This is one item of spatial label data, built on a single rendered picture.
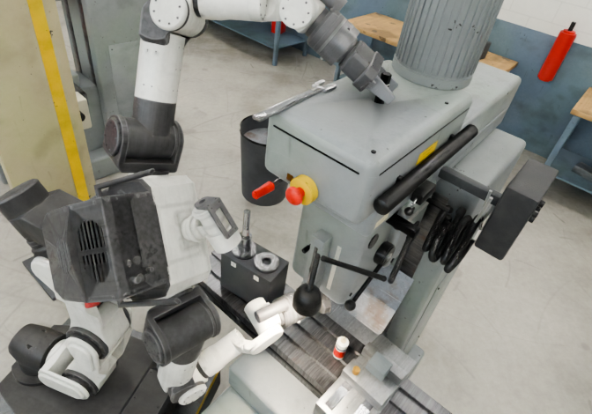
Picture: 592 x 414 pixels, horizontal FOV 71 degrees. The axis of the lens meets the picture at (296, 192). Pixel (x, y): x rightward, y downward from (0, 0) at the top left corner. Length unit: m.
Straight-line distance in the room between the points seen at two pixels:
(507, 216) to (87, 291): 0.97
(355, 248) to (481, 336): 2.16
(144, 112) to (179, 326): 0.47
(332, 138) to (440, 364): 2.26
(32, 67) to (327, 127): 1.81
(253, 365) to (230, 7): 1.17
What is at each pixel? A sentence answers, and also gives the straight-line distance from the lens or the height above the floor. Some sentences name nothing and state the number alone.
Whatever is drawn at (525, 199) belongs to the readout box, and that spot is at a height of 1.72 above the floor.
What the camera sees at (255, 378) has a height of 0.87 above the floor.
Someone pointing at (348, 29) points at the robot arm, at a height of 2.02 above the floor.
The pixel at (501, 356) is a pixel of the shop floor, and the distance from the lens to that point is 3.11.
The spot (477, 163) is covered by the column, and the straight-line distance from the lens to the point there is 1.52.
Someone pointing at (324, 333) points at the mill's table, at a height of 0.95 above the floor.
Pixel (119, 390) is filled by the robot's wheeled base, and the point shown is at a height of 0.57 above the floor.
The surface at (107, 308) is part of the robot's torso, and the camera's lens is 1.47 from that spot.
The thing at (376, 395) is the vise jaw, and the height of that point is 1.06.
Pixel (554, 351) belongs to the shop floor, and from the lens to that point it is 3.36.
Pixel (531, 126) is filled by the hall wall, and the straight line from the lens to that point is 5.38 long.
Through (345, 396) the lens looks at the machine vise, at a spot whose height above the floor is 1.02.
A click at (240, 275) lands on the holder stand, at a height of 1.08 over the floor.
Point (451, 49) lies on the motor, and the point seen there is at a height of 1.99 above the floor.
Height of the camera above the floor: 2.28
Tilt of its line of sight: 39 degrees down
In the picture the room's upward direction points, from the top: 9 degrees clockwise
